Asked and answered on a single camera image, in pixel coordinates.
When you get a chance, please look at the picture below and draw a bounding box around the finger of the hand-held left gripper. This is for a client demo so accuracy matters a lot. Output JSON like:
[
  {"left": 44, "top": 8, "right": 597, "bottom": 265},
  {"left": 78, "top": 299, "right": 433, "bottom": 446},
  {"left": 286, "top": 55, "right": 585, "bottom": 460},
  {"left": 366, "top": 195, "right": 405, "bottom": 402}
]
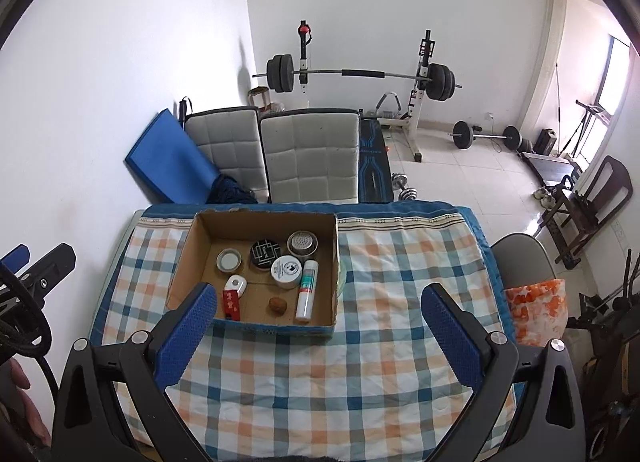
[
  {"left": 22, "top": 243, "right": 77, "bottom": 300},
  {"left": 0, "top": 244, "right": 32, "bottom": 275}
]

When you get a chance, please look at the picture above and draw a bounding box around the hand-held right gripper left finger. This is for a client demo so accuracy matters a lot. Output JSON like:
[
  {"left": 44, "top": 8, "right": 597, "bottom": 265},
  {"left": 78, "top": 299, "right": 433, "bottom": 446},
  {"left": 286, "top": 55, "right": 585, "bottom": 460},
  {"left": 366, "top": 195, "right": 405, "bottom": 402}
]
[{"left": 51, "top": 282, "right": 218, "bottom": 462}]

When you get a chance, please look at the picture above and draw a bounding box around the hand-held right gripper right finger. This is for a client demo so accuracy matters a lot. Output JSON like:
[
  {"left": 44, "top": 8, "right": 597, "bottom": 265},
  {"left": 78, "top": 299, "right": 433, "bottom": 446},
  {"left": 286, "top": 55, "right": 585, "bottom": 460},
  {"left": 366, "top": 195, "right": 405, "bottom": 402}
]
[{"left": 421, "top": 283, "right": 586, "bottom": 462}]

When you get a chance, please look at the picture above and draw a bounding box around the red box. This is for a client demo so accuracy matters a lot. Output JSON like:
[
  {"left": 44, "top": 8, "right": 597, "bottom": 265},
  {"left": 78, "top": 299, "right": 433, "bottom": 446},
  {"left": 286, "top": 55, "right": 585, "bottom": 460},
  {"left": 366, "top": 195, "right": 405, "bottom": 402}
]
[{"left": 221, "top": 290, "right": 242, "bottom": 321}]

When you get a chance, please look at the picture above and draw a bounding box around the white plastic gadget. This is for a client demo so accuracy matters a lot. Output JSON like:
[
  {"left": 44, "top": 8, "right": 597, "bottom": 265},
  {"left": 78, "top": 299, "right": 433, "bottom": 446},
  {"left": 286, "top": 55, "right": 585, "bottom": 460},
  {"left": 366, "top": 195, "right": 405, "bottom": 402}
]
[{"left": 223, "top": 274, "right": 248, "bottom": 299}]

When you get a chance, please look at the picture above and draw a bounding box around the round metal tin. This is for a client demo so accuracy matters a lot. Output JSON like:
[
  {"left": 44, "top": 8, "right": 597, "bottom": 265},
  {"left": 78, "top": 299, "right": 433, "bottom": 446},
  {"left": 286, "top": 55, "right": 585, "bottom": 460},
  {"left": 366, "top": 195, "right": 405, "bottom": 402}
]
[{"left": 216, "top": 248, "right": 243, "bottom": 274}]

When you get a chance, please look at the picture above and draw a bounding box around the cardboard box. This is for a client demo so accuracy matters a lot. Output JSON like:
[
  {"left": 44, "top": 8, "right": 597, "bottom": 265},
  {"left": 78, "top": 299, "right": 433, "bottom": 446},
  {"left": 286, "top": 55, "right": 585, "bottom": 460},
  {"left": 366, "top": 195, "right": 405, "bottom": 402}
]
[{"left": 166, "top": 211, "right": 341, "bottom": 340}]

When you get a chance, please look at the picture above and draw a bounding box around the black patterned round tin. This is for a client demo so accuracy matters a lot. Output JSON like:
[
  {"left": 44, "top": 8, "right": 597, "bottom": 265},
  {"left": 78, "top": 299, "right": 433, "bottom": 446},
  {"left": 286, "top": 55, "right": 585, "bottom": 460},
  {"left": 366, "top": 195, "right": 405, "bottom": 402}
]
[{"left": 250, "top": 238, "right": 283, "bottom": 270}]

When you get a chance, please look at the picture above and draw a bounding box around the white round jar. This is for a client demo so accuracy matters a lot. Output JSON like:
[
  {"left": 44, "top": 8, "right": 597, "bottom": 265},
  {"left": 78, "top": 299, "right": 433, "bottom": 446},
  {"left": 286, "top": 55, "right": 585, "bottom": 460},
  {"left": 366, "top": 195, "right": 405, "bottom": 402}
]
[{"left": 270, "top": 256, "right": 303, "bottom": 290}]

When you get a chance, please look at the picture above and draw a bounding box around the white pill bottle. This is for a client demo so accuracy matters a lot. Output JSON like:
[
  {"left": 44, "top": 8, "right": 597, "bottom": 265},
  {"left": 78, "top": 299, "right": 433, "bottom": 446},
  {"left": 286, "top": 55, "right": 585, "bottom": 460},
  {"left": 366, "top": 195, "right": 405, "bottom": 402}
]
[{"left": 295, "top": 260, "right": 321, "bottom": 324}]

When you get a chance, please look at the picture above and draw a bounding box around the perforated round tin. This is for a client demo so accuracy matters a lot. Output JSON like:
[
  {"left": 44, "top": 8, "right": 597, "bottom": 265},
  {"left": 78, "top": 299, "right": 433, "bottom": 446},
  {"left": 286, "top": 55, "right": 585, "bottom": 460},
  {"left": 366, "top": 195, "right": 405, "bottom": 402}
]
[{"left": 286, "top": 230, "right": 320, "bottom": 259}]

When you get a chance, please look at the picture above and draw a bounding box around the person's left hand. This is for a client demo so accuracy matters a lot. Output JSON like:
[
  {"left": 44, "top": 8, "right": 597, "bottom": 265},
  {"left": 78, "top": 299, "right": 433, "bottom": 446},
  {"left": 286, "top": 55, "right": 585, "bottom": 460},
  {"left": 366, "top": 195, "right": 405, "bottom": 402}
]
[{"left": 0, "top": 359, "right": 52, "bottom": 448}]

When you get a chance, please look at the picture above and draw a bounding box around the orange patterned bag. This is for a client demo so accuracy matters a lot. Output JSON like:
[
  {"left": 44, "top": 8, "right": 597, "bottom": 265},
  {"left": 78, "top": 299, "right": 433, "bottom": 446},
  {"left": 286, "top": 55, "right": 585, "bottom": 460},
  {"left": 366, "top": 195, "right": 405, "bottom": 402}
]
[{"left": 505, "top": 278, "right": 568, "bottom": 348}]

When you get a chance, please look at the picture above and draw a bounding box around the grey folding chair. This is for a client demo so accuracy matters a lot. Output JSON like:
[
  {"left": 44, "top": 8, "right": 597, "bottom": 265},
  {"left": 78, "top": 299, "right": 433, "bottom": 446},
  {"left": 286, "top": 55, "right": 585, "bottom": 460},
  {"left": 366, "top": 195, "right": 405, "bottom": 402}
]
[{"left": 490, "top": 233, "right": 557, "bottom": 293}]

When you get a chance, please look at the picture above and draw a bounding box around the checked blanket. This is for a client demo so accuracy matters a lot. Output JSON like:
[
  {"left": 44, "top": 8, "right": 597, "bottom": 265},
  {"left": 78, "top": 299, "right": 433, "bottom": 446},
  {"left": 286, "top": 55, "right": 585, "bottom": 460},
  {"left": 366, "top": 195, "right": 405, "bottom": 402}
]
[{"left": 90, "top": 199, "right": 518, "bottom": 462}]

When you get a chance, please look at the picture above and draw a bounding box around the dark blue knitted cloth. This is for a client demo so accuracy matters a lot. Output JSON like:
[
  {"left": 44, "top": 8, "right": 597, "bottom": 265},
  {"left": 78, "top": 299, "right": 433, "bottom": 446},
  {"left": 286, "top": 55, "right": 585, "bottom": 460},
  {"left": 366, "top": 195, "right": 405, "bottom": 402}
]
[{"left": 206, "top": 173, "right": 258, "bottom": 205}]

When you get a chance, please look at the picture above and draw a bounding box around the chrome dumbbell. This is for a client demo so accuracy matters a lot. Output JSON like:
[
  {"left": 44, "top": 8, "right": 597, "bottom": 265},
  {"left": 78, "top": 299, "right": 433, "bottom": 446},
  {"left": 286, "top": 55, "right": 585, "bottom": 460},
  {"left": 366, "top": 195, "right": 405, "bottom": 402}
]
[{"left": 391, "top": 172, "right": 418, "bottom": 202}]

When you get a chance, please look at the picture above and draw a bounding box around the blue exercise mat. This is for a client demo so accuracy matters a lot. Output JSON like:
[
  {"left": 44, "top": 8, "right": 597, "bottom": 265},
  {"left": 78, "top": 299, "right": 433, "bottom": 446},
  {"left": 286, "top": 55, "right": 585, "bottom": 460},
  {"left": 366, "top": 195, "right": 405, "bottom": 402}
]
[{"left": 124, "top": 109, "right": 221, "bottom": 205}]

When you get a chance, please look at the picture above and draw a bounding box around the black exercise bike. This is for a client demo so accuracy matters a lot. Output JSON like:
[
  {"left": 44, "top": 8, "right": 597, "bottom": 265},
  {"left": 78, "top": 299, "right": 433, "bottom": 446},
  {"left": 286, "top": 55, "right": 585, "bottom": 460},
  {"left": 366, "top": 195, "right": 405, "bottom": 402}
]
[{"left": 565, "top": 249, "right": 640, "bottom": 462}]

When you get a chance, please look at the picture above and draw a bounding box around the white padded chair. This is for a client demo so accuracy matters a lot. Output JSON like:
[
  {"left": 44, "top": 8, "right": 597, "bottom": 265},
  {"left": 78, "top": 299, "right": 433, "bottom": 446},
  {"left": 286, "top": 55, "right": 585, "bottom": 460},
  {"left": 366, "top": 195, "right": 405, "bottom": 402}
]
[
  {"left": 184, "top": 106, "right": 268, "bottom": 203},
  {"left": 259, "top": 109, "right": 361, "bottom": 205}
]

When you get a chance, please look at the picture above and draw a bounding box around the treadmill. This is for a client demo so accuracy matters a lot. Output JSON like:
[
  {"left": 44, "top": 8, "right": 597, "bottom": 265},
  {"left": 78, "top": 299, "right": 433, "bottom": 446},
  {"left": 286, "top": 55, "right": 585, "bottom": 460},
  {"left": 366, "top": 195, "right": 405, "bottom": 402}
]
[{"left": 520, "top": 99, "right": 616, "bottom": 188}]

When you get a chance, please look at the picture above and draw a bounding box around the barbell with small plates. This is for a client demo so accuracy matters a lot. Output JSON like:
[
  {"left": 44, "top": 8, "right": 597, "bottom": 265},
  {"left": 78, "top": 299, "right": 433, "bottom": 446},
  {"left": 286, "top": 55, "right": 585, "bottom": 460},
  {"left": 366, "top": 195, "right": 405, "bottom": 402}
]
[{"left": 451, "top": 121, "right": 522, "bottom": 150}]

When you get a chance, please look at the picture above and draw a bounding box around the white barbell rack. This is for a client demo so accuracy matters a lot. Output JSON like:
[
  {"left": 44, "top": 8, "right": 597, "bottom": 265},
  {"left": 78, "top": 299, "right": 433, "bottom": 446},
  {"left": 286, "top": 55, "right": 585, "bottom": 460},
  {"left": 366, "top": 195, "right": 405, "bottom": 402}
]
[{"left": 297, "top": 19, "right": 436, "bottom": 163}]

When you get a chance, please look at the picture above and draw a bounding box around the dark wooden chair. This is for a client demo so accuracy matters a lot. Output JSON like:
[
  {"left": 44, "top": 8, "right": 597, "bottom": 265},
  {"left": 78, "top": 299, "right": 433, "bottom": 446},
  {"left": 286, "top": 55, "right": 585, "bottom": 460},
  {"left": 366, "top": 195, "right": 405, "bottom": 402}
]
[{"left": 537, "top": 155, "right": 635, "bottom": 270}]

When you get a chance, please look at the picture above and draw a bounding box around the small wooden stool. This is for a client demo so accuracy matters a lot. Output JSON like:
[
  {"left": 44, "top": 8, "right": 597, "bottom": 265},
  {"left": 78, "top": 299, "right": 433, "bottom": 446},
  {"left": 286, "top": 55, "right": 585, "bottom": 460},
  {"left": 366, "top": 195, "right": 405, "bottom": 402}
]
[{"left": 248, "top": 87, "right": 273, "bottom": 113}]

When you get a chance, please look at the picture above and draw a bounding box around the barbell with large plates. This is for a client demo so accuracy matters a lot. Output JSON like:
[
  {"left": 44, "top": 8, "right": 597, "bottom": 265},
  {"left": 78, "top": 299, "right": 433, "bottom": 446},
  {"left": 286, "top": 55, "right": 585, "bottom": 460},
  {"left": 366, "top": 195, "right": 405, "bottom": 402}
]
[{"left": 251, "top": 54, "right": 463, "bottom": 102}]

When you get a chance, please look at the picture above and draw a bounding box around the window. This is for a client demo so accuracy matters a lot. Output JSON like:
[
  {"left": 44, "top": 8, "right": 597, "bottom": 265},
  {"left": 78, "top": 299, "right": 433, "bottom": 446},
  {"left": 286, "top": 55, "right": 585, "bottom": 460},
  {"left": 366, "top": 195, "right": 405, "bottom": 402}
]
[{"left": 597, "top": 34, "right": 631, "bottom": 113}]

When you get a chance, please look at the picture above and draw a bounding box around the black cable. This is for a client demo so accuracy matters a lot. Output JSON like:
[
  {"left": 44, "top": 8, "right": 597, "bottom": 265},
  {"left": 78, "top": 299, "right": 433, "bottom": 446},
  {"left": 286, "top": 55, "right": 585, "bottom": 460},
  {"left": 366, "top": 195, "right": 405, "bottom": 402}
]
[{"left": 0, "top": 262, "right": 63, "bottom": 405}]

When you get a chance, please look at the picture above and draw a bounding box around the grey exercise frame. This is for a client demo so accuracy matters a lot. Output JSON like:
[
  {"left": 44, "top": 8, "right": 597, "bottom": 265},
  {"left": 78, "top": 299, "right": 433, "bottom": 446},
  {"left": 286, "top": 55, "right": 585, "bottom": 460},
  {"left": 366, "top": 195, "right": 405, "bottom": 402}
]
[{"left": 374, "top": 92, "right": 403, "bottom": 120}]

